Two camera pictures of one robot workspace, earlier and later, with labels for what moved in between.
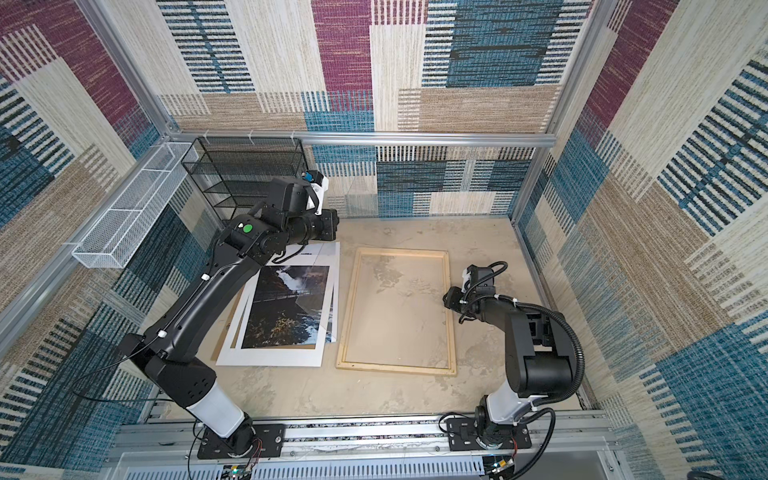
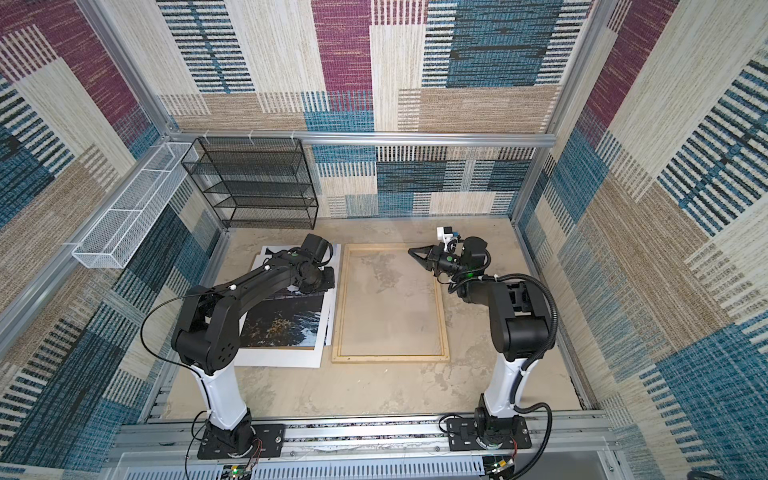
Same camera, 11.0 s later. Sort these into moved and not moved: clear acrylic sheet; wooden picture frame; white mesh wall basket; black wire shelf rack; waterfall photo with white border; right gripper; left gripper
Moved: right gripper; left gripper; clear acrylic sheet; wooden picture frame
Not moved: white mesh wall basket; black wire shelf rack; waterfall photo with white border
